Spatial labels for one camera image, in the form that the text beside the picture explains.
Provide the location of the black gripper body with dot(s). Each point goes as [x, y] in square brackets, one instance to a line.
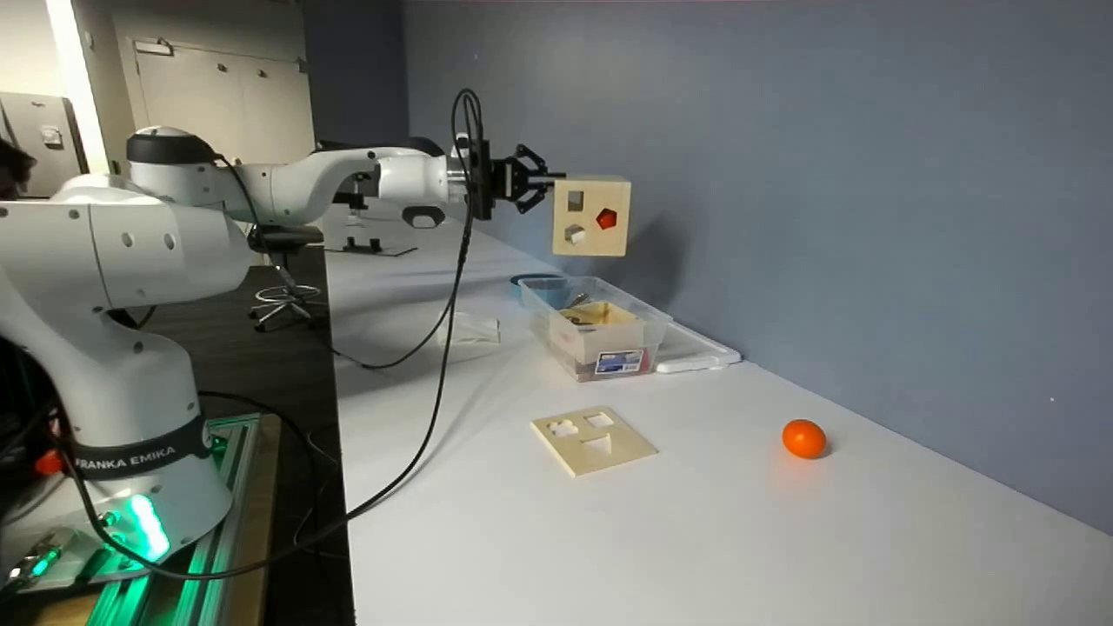
[518, 178]

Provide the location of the wooden shape sorter cube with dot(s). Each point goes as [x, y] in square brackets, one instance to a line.
[574, 207]

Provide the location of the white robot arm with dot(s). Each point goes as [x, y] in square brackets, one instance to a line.
[171, 230]

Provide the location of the red shape block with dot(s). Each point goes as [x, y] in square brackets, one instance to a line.
[605, 218]

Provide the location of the wooden shape sorter lid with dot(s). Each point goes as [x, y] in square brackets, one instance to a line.
[593, 438]

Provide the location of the clear plastic bin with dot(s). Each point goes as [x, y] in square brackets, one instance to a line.
[668, 347]

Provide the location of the black office chair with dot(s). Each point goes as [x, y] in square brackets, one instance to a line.
[291, 295]

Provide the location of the orange ball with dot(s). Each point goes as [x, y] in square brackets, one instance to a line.
[804, 438]

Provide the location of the robot mounting base rail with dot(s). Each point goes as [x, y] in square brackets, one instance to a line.
[82, 558]

